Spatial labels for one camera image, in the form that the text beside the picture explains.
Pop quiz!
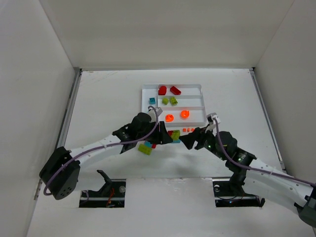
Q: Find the lime lego plate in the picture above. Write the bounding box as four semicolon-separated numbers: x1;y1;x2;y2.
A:
170;97;178;106

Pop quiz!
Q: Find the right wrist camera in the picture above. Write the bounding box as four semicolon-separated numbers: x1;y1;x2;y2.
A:
206;113;221;130

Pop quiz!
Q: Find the lime lego brick cluster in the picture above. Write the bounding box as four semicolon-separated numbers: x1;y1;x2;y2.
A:
138;144;153;156
171;130;181;141

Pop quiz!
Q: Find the lime small lego brick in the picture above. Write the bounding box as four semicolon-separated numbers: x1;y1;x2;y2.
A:
162;98;169;105

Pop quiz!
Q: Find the red rounded lego brick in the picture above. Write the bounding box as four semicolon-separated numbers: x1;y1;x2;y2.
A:
158;85;167;95

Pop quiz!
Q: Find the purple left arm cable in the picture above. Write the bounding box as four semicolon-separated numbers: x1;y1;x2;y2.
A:
43;106;159;196

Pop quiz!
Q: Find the teal lego in tray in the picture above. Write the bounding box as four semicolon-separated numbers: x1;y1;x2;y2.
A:
149;97;156;105

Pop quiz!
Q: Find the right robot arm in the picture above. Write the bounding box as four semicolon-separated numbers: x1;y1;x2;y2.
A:
180;128;316;227

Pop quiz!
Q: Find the white compartment tray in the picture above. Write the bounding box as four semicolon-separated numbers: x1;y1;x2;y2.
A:
141;84;207;128

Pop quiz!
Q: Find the teal rounded lego brick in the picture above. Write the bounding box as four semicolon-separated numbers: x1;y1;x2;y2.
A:
144;141;152;148

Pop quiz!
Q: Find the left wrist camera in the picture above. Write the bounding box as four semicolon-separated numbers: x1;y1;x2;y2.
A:
147;107;163;122

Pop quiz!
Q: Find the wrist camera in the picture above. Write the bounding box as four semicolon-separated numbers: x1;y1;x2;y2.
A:
147;107;163;122
206;113;221;130

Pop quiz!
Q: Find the red long lego brick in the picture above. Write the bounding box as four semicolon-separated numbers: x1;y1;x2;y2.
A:
170;86;181;95

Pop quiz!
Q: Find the orange round disc piece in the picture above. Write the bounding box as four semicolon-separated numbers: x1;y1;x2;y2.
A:
180;110;190;119

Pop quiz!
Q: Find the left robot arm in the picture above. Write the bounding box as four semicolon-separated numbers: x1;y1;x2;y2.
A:
39;113;173;200

